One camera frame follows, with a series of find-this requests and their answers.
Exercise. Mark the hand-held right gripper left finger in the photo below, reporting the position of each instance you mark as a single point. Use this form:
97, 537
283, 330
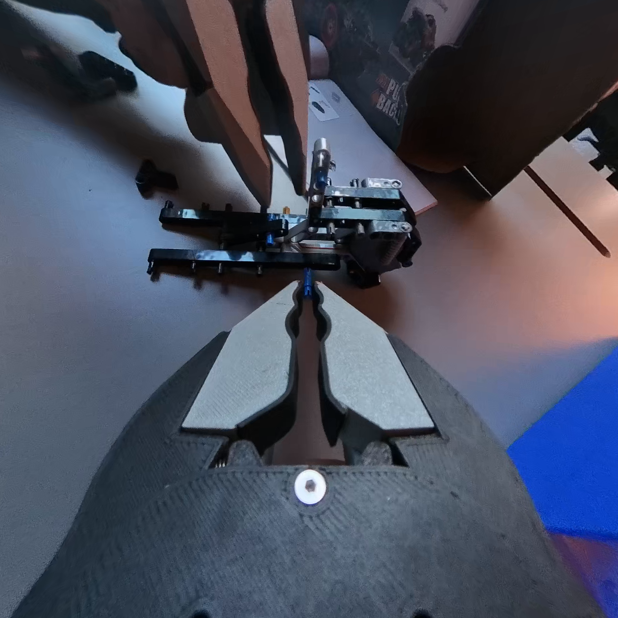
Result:
246, 376

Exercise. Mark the lego instruction booklet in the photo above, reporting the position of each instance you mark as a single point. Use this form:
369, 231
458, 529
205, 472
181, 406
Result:
357, 145

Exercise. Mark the black grey lego assembly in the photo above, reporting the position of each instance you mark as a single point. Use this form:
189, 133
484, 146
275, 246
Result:
367, 236

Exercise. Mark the dark printed lego box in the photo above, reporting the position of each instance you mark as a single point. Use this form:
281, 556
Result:
376, 48

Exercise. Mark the small black lego piece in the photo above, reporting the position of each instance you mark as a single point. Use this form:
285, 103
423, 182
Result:
154, 178

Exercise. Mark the blue lego pin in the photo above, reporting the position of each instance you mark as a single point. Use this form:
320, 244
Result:
307, 286

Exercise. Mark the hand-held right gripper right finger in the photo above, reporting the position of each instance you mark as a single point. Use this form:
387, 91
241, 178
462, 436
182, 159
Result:
371, 381

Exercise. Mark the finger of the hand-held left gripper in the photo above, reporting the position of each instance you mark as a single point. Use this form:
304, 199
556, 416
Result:
292, 72
227, 72

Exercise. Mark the blue plastic bin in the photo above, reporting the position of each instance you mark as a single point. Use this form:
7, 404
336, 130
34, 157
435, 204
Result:
569, 434

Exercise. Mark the black lego pieces cluster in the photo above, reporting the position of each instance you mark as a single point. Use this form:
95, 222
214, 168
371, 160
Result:
106, 77

